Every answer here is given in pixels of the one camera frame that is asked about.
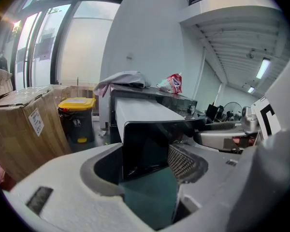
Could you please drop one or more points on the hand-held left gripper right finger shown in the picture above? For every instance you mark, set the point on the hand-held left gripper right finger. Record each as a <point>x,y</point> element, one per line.
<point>220,185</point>

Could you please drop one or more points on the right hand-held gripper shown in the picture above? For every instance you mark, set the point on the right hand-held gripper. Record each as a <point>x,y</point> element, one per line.
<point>268,120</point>

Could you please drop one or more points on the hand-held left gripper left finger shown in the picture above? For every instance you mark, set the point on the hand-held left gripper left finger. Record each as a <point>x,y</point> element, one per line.
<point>62,194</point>

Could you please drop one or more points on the red white snack packet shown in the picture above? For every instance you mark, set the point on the red white snack packet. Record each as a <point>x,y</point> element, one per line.
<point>171,83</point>

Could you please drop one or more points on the black standing fan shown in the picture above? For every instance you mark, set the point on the black standing fan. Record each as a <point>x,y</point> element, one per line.
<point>232,111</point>

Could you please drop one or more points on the long tube light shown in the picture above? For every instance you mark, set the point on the long tube light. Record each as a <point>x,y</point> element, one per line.
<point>263,68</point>
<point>251,89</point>

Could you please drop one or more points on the large cardboard box white label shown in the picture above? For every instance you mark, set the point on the large cardboard box white label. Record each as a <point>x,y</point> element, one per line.
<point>19,134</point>

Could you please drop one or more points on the black bin yellow lid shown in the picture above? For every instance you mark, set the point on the black bin yellow lid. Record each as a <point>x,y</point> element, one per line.
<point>77,120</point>

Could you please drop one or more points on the pale crumpled cloth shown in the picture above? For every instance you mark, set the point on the pale crumpled cloth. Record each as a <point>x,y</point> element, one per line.
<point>125,80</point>

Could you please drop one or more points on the black-framed glass door front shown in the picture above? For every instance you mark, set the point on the black-framed glass door front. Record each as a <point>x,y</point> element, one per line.
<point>70,45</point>

